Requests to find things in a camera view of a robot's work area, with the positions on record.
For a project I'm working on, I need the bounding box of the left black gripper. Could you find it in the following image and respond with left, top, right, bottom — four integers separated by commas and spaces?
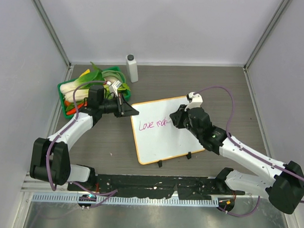
99, 92, 139, 119

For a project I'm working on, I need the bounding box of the orange framed whiteboard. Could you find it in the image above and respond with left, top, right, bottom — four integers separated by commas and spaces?
131, 96, 204, 165

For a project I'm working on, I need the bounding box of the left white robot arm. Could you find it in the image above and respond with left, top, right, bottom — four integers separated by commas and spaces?
29, 84, 139, 192

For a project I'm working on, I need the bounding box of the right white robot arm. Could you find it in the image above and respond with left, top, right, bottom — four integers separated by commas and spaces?
170, 104, 304, 215

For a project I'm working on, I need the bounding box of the right black whiteboard foot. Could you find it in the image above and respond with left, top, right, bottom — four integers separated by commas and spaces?
186, 152, 192, 160

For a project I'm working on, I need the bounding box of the black whiteboard foot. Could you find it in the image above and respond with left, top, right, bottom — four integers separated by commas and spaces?
157, 160, 163, 168
186, 152, 192, 160

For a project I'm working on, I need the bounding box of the left black whiteboard foot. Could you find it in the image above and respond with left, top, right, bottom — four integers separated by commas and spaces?
157, 160, 163, 168

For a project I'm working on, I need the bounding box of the green plastic tray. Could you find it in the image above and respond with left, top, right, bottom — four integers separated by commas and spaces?
57, 64, 131, 119

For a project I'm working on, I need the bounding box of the green onion bundle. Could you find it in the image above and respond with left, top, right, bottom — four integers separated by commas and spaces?
101, 70, 126, 83

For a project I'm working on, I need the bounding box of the white bottle grey cap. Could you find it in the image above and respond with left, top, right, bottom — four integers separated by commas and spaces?
126, 54, 139, 83

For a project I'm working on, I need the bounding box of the bok choy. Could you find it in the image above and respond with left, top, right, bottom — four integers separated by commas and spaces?
59, 69, 103, 103

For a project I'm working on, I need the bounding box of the orange carrot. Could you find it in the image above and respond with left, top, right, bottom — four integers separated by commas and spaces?
64, 100, 84, 116

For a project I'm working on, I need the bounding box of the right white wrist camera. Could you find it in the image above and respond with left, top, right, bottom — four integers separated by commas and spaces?
185, 92, 203, 111

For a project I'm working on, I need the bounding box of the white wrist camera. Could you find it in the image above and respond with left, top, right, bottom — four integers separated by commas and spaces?
107, 80, 122, 97
185, 92, 203, 111

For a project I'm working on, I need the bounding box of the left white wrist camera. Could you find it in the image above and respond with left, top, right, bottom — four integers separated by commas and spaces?
107, 80, 122, 97

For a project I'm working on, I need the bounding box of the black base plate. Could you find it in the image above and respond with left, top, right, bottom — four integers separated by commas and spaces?
66, 171, 247, 203

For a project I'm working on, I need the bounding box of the white slotted cable duct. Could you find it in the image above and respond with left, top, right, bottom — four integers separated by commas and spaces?
31, 192, 218, 208

